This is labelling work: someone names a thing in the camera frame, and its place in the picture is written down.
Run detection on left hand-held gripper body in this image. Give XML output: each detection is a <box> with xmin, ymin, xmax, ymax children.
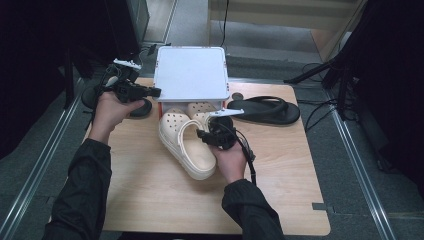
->
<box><xmin>101</xmin><ymin>58</ymin><xmax>148</xmax><ymax>104</ymax></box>

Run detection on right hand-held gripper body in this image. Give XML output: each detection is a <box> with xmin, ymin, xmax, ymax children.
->
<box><xmin>207</xmin><ymin>108</ymin><xmax>245</xmax><ymax>151</ymax></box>

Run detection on black flip-flop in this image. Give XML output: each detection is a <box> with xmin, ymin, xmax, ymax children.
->
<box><xmin>227</xmin><ymin>95</ymin><xmax>301</xmax><ymax>126</ymax></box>
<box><xmin>81</xmin><ymin>84</ymin><xmax>153</xmax><ymax>118</ymax></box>

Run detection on cream perforated clog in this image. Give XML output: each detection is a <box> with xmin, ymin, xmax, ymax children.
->
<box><xmin>157</xmin><ymin>107</ymin><xmax>218</xmax><ymax>181</ymax></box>
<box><xmin>185</xmin><ymin>101</ymin><xmax>219</xmax><ymax>123</ymax></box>

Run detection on person's left hand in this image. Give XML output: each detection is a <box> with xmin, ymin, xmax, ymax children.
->
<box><xmin>88</xmin><ymin>91</ymin><xmax>146</xmax><ymax>145</ymax></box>

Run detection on person's right hand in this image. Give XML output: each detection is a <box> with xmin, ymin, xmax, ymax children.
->
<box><xmin>211</xmin><ymin>141</ymin><xmax>248</xmax><ymax>185</ymax></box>

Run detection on dark cabinet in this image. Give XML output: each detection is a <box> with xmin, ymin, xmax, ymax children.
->
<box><xmin>103</xmin><ymin>0</ymin><xmax>150</xmax><ymax>64</ymax></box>

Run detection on black curtain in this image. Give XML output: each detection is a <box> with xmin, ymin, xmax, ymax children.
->
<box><xmin>0</xmin><ymin>0</ymin><xmax>113</xmax><ymax>159</ymax></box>
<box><xmin>333</xmin><ymin>0</ymin><xmax>424</xmax><ymax>189</ymax></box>

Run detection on black tripod stand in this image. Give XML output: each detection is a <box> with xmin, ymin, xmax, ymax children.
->
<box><xmin>283</xmin><ymin>49</ymin><xmax>354</xmax><ymax>118</ymax></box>

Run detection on light wooden partition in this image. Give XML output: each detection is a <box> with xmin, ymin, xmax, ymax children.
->
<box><xmin>208</xmin><ymin>0</ymin><xmax>368</xmax><ymax>62</ymax></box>

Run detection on left hand-held gripper cable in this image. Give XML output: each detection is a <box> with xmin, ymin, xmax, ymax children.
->
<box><xmin>88</xmin><ymin>64</ymin><xmax>116</xmax><ymax>131</ymax></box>

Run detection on black metal post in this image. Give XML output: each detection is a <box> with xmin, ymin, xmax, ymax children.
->
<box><xmin>63</xmin><ymin>49</ymin><xmax>76</xmax><ymax>109</ymax></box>

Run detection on black floor cables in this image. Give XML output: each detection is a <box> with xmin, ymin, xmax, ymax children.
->
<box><xmin>296</xmin><ymin>63</ymin><xmax>338</xmax><ymax>133</ymax></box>

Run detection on thin black hanging cable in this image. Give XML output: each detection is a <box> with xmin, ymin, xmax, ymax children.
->
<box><xmin>219</xmin><ymin>0</ymin><xmax>231</xmax><ymax>48</ymax></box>

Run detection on metal floor rail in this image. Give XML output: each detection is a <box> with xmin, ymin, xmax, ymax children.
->
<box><xmin>328</xmin><ymin>99</ymin><xmax>398</xmax><ymax>240</ymax></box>
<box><xmin>0</xmin><ymin>78</ymin><xmax>84</xmax><ymax>240</ymax></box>

